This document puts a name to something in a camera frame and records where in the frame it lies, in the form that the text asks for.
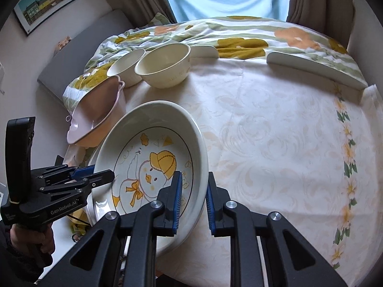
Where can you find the person's left hand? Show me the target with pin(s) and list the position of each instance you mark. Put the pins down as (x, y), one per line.
(23, 239)

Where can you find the duck pattern cream plate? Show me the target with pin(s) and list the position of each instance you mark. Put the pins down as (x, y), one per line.
(145, 149)

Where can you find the pink handled plate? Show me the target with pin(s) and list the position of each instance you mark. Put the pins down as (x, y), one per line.
(97, 113)

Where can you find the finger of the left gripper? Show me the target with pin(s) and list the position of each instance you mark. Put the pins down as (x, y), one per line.
(80, 173)
(101, 178)

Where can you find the white tray rail right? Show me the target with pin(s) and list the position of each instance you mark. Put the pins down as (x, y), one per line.
(316, 68)

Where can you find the cream patterned tablecloth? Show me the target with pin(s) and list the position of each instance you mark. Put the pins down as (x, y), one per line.
(280, 139)

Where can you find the white tray rail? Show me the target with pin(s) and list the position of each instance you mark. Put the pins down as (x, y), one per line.
(316, 68)
(204, 51)

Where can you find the cream bowl with text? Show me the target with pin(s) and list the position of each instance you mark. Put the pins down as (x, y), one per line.
(166, 66)

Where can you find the floral striped quilt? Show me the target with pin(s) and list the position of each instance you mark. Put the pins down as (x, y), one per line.
(237, 37)

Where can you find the brown curtain right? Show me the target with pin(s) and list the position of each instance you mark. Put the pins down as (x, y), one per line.
(333, 18)

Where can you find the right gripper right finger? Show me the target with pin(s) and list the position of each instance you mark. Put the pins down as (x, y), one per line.
(266, 250)

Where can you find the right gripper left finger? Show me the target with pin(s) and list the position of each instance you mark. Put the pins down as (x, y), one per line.
(121, 249)

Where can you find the white tray rail left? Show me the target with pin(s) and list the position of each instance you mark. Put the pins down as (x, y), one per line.
(204, 51)

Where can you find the grey headboard cushion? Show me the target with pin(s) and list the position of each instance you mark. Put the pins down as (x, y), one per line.
(69, 62)

